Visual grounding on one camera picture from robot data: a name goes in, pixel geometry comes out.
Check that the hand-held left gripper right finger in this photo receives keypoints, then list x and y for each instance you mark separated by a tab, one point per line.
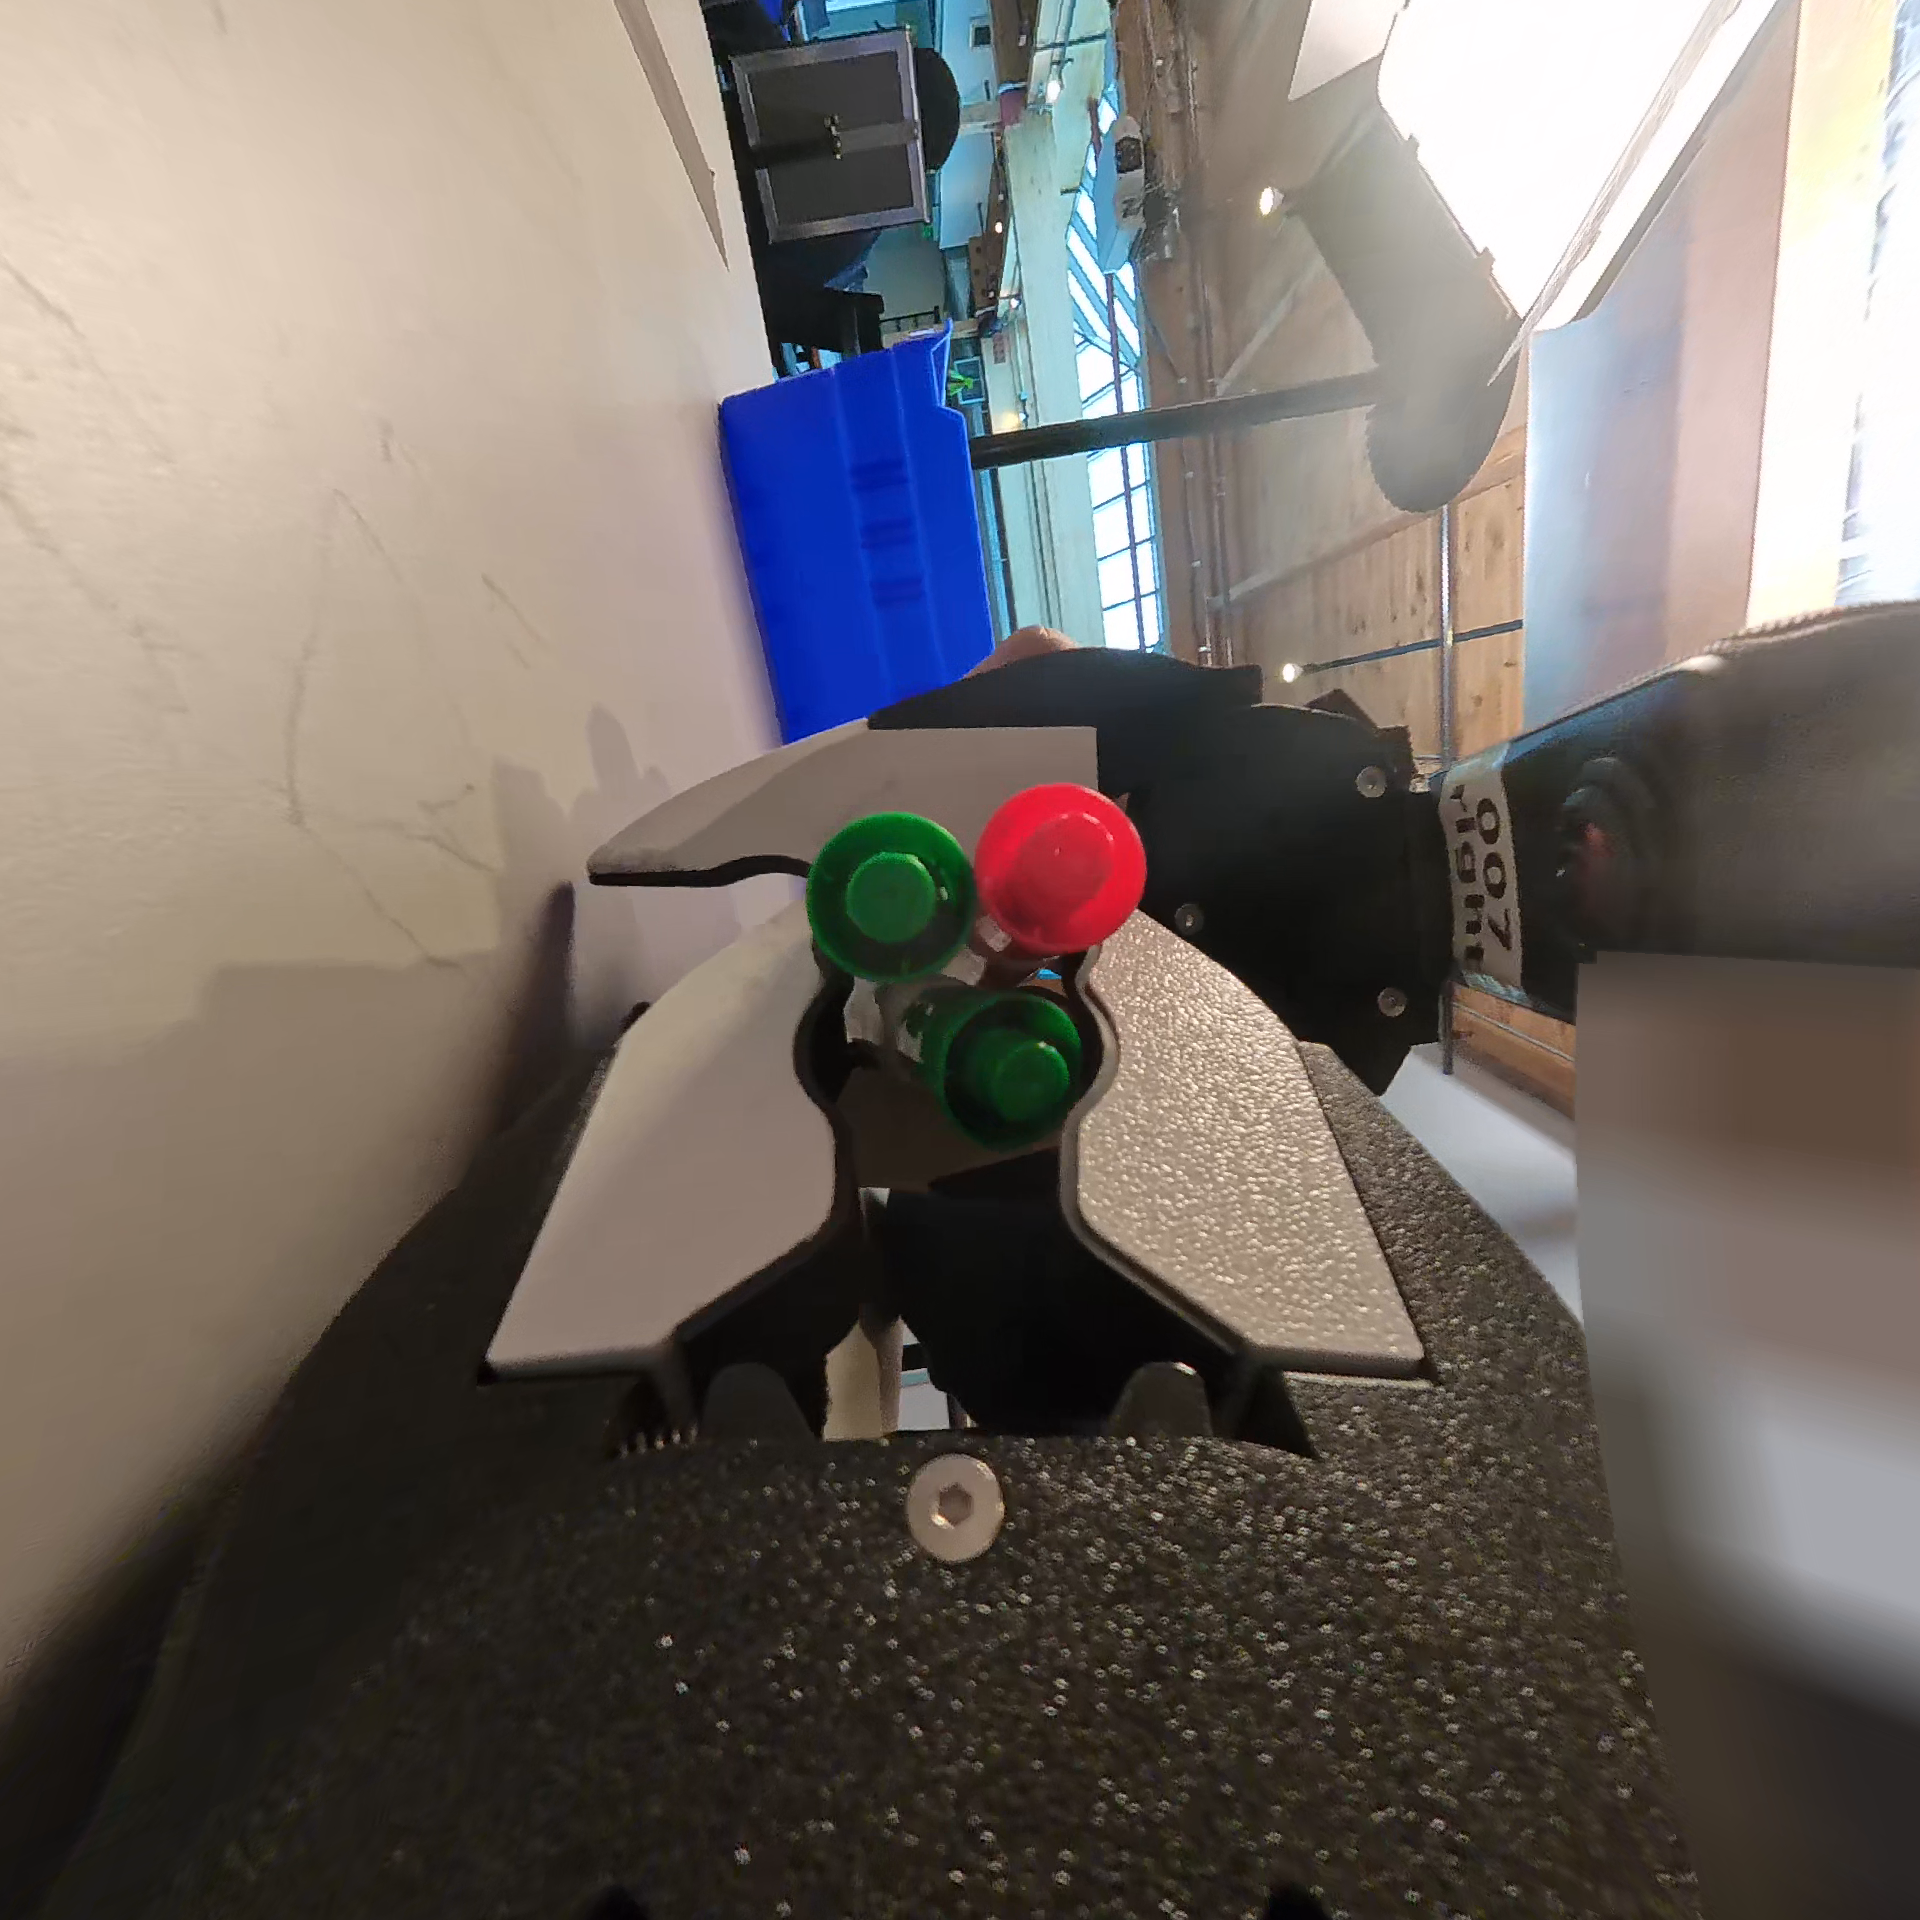
1231	1187

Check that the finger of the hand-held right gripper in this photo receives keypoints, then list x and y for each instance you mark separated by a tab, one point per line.
812	788

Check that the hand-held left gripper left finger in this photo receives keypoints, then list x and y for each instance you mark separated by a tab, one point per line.
676	1201

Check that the green dry erase marker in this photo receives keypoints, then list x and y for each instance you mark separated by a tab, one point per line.
1006	1067
893	897

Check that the red dry erase marker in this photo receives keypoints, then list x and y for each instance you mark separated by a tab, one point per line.
1061	866

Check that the blue plastic bin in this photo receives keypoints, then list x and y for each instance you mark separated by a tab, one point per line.
856	542

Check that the black lamp pole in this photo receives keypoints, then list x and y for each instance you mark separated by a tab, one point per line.
1170	420

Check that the black ceiling lamp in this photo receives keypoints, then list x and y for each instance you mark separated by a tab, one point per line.
1501	182

